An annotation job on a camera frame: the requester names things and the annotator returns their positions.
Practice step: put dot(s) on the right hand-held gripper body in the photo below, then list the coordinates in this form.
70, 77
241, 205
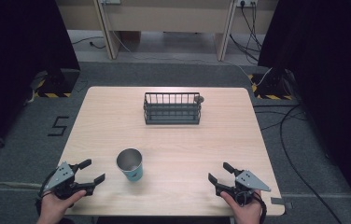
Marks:
245, 184

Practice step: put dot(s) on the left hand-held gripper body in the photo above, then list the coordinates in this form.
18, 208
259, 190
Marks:
61, 178

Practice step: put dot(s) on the teal cup with metal inside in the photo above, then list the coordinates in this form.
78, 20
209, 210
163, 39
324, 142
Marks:
131, 168

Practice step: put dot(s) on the person's right hand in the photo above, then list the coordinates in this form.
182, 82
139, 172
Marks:
243, 213

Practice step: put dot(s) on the person's left hand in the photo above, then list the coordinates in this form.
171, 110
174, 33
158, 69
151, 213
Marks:
55, 207

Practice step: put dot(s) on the small grey round knob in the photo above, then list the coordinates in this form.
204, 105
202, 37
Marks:
199, 99

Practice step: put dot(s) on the black stand base striped tape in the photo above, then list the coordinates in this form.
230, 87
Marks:
57, 84
271, 85

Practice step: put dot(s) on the black curtain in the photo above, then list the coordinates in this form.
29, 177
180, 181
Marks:
332, 77
15, 62

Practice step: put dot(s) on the light wooden desk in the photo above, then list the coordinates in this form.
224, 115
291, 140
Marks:
167, 18

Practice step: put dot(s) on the white power strip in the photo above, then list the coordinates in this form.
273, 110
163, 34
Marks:
110, 1

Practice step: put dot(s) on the white wall socket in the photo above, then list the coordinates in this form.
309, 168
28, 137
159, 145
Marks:
247, 2

